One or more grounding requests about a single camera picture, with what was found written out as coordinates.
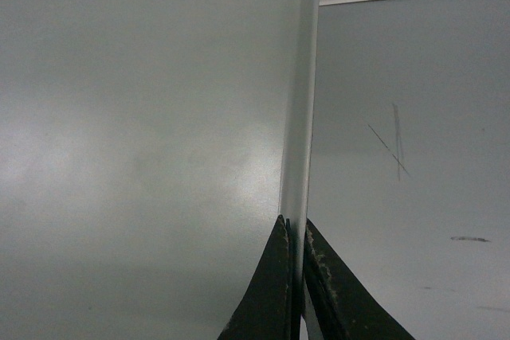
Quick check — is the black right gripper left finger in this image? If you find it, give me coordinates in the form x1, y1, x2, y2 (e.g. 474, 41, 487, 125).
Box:
218, 215, 301, 339

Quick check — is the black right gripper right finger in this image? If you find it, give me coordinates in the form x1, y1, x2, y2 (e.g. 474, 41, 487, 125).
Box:
303, 221, 413, 339

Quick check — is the grey rectangular tray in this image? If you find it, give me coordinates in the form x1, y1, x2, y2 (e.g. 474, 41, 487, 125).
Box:
1, 0, 318, 339

